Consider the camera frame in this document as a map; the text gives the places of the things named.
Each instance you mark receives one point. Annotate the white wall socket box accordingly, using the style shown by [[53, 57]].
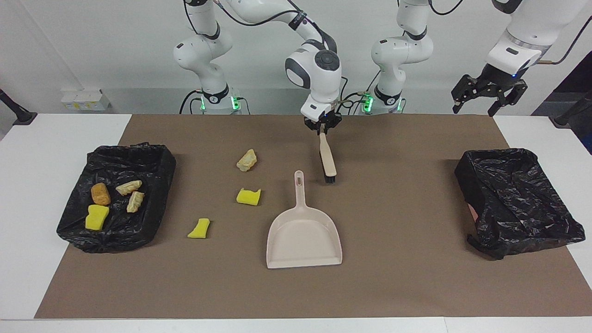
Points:
[[85, 99]]

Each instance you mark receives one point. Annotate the beige hand brush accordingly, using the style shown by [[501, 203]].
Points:
[[328, 159]]

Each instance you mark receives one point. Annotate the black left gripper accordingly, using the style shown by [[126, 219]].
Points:
[[497, 77]]

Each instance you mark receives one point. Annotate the black bag bin, pink patch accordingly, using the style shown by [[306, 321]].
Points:
[[518, 203]]

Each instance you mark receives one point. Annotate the black bag-lined bin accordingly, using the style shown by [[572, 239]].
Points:
[[120, 236]]

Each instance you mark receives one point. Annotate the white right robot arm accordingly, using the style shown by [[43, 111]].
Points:
[[319, 69]]

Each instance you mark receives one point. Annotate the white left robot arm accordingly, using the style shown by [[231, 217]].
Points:
[[402, 51]]

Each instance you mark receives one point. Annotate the orange striped foam chunk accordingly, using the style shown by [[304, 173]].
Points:
[[135, 202]]

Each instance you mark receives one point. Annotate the beige plastic dustpan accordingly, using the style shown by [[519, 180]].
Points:
[[303, 240]]

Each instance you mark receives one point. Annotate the dark background panel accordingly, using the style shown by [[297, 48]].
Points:
[[578, 74]]

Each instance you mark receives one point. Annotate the arched yellow sponge piece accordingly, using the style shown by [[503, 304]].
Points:
[[247, 198]]

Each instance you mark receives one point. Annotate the pale greenish foam chunk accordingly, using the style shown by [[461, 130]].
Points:
[[246, 160]]

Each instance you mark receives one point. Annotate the large brown table mat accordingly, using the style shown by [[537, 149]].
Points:
[[323, 291]]

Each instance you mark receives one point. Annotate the brown cork-like foam chunk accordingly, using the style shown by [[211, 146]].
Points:
[[100, 194]]

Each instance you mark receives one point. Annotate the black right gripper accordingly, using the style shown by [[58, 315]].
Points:
[[323, 124]]

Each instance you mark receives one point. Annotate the black stand leg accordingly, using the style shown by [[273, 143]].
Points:
[[16, 111], [573, 111]]

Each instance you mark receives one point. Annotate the pale cream foam chunk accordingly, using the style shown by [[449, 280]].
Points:
[[128, 187]]

